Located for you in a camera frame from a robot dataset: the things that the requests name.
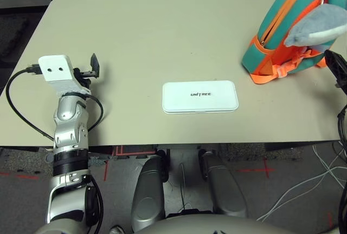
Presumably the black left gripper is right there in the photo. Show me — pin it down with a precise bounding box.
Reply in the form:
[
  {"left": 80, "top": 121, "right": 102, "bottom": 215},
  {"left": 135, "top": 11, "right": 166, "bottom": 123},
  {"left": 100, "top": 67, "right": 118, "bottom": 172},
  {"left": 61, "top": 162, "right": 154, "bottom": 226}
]
[{"left": 72, "top": 53, "right": 101, "bottom": 90}]

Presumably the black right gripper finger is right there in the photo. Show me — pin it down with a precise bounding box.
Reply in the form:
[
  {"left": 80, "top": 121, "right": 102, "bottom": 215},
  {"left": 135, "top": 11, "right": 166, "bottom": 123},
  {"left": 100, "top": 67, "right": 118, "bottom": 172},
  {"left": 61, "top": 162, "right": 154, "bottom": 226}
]
[{"left": 324, "top": 49, "right": 347, "bottom": 83}]

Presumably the white Unitree pencil case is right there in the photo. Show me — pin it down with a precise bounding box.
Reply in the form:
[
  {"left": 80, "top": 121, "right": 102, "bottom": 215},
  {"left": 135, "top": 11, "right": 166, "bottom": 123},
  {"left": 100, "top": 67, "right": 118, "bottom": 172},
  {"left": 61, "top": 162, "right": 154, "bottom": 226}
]
[{"left": 162, "top": 80, "right": 240, "bottom": 115}]

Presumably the grey plush shark toy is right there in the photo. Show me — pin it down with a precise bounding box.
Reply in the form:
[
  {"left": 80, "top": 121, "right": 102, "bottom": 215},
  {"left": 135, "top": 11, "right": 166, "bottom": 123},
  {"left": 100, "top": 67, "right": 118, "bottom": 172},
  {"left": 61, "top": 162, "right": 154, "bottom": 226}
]
[{"left": 284, "top": 3, "right": 347, "bottom": 52}]

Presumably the silver robot left leg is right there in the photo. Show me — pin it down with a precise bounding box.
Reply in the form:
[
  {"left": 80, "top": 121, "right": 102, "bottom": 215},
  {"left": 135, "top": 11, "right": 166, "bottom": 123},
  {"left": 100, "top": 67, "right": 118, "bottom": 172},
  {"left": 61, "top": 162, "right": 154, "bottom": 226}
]
[{"left": 131, "top": 149, "right": 170, "bottom": 232}]

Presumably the silver robot leg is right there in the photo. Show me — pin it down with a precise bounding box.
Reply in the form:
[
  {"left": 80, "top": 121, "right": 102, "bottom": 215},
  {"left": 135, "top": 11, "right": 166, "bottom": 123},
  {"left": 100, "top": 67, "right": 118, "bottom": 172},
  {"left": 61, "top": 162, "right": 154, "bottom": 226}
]
[
  {"left": 131, "top": 149, "right": 170, "bottom": 232},
  {"left": 198, "top": 149, "right": 248, "bottom": 218}
]

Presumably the silver robot right leg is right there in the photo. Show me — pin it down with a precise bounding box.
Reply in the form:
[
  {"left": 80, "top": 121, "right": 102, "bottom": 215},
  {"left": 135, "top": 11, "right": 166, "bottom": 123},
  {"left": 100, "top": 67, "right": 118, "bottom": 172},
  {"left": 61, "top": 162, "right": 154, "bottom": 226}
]
[{"left": 198, "top": 149, "right": 248, "bottom": 218}]

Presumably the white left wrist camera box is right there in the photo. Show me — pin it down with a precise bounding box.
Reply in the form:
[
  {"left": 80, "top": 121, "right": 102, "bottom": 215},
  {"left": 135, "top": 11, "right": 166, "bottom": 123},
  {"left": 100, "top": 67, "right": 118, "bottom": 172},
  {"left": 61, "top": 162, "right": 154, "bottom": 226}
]
[{"left": 37, "top": 54, "right": 92, "bottom": 97}]

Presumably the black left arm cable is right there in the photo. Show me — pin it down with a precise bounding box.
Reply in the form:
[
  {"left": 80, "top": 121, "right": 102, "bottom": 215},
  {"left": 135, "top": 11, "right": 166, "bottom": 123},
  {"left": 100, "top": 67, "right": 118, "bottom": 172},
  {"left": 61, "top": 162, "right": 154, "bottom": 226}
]
[{"left": 5, "top": 63, "right": 105, "bottom": 141}]

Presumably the white floor cable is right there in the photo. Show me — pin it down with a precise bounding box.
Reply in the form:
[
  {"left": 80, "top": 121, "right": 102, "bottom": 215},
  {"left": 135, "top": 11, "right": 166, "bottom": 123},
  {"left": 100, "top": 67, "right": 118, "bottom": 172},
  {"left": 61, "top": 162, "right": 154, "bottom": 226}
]
[
  {"left": 312, "top": 141, "right": 347, "bottom": 189},
  {"left": 256, "top": 160, "right": 347, "bottom": 222}
]

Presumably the thin grey hanging cable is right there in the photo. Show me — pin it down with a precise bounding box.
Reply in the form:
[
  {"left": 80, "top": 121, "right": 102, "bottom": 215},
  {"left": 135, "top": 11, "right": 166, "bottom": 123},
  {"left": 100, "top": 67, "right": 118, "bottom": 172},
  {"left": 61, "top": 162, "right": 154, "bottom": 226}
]
[{"left": 177, "top": 163, "right": 190, "bottom": 213}]

